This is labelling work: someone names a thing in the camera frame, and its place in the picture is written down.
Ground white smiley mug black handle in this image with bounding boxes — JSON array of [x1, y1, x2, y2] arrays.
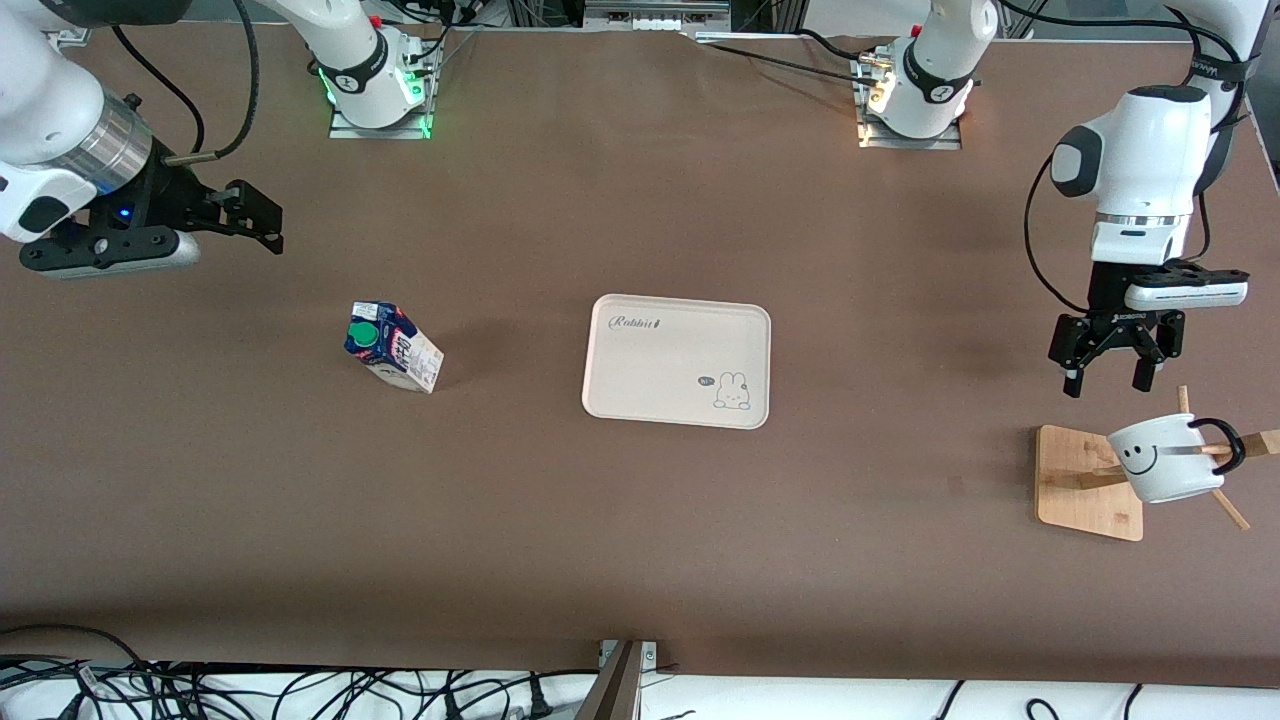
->
[[1107, 413, 1247, 504]]

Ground blue white milk carton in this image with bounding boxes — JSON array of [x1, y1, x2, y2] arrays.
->
[[344, 300, 445, 394]]

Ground cream rabbit print tray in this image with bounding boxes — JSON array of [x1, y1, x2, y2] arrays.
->
[[582, 293, 773, 430]]

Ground wooden mug tree stand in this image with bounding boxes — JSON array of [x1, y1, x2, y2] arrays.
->
[[1035, 385, 1280, 543]]

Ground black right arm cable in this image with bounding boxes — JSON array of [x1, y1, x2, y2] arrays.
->
[[165, 0, 261, 166], [112, 25, 206, 156]]

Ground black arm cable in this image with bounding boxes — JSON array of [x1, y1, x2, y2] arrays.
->
[[112, 25, 206, 156], [1022, 150, 1101, 311], [165, 0, 261, 166]]

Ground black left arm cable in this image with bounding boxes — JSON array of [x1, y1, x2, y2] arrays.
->
[[1022, 150, 1101, 311]]

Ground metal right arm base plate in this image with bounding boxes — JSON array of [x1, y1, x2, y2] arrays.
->
[[328, 30, 443, 140]]

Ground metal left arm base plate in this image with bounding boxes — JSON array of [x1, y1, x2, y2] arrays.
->
[[853, 50, 964, 151]]

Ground black cable on table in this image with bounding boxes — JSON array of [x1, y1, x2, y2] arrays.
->
[[700, 30, 873, 83]]

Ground tangled black floor cables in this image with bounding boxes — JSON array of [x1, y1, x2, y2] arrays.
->
[[0, 625, 601, 720]]

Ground grey metal frame post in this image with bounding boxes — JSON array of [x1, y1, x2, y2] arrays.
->
[[575, 640, 661, 720]]

